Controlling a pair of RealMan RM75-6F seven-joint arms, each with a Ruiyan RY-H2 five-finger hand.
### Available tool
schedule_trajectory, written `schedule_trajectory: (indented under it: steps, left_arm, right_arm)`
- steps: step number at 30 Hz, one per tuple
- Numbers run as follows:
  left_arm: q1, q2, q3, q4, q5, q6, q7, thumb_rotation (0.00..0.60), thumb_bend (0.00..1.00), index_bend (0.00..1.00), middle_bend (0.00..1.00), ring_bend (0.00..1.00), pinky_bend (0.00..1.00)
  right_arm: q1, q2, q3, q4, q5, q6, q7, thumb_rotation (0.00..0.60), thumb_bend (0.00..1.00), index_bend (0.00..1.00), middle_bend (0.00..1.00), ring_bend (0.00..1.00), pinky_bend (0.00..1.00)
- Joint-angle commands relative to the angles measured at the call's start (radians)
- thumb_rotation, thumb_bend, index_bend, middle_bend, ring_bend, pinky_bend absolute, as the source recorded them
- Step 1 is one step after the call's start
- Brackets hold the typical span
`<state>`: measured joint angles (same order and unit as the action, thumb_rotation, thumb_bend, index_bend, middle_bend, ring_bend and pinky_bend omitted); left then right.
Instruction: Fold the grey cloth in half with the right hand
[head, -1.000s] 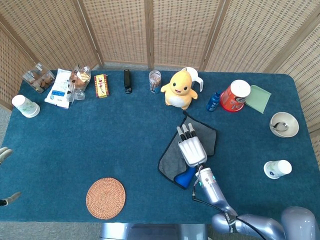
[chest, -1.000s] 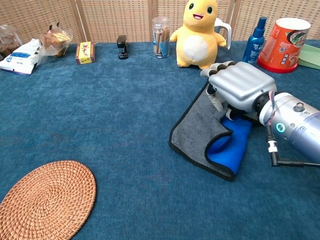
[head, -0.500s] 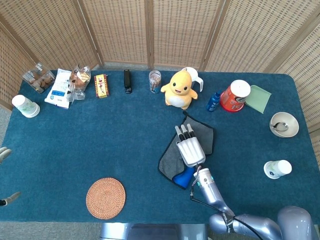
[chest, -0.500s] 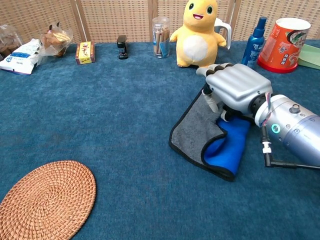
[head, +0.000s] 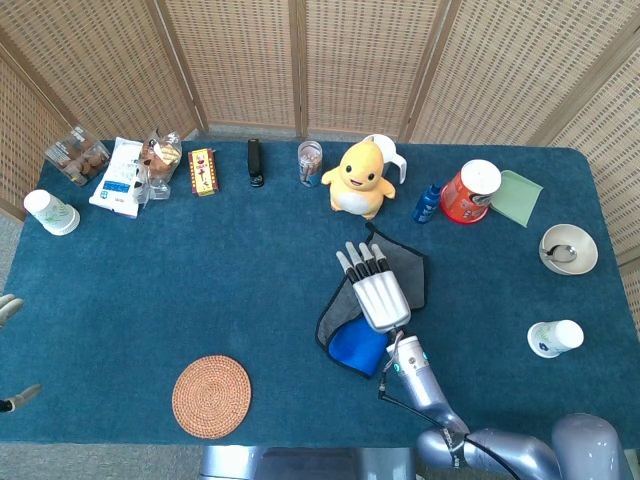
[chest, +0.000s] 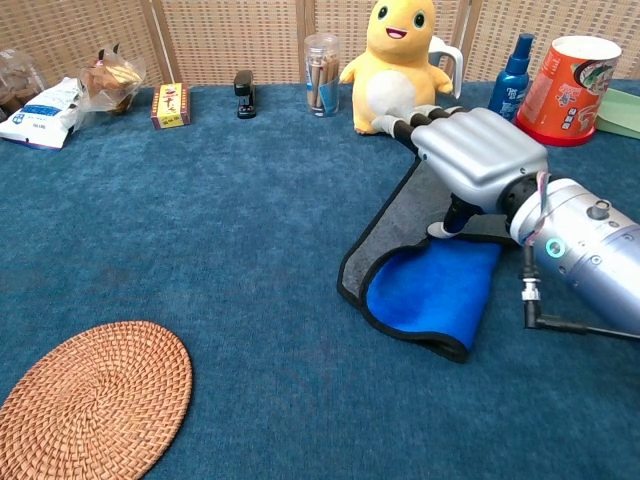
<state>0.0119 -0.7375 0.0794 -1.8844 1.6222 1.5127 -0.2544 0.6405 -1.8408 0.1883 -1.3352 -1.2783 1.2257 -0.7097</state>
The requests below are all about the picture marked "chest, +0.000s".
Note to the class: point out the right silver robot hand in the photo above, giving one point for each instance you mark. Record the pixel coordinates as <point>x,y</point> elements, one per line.
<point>480,150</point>

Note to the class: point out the grey and blue cloth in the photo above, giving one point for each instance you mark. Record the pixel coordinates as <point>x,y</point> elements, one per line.
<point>425,295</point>

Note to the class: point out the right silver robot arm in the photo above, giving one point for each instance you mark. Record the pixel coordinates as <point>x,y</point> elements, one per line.
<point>590,235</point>

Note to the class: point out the blue spray bottle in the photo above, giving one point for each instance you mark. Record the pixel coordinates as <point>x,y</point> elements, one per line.
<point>512,85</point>

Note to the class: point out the red instant noodle cup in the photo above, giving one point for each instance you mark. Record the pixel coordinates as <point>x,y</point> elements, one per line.
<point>560,95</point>

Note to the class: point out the white plastic pitcher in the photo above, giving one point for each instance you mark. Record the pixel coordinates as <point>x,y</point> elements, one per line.
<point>436,47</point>

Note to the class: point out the yellow plush toy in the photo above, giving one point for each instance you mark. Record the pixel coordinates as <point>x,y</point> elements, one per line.
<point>395,65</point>

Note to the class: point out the clear jar of pencils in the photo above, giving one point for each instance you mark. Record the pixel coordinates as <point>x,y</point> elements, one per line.
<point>321,75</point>

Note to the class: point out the dark blue table cover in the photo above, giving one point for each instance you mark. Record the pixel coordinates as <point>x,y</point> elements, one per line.
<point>250,225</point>

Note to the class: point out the black stapler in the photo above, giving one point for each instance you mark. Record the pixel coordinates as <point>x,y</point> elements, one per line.
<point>244,90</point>

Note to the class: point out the woven folding screen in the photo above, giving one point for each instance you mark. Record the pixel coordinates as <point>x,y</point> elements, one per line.
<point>225,40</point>

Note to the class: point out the yellow red small box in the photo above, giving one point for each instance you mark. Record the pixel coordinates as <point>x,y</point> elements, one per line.
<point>170,105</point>

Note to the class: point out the clear bag of bread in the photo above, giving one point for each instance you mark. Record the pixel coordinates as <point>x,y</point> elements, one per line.
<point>112,80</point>

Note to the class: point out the white blue snack packet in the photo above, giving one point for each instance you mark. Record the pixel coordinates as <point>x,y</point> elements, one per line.
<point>40,115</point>

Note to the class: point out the round woven rattan coaster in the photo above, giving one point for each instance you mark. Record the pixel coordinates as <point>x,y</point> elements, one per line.
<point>95,405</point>

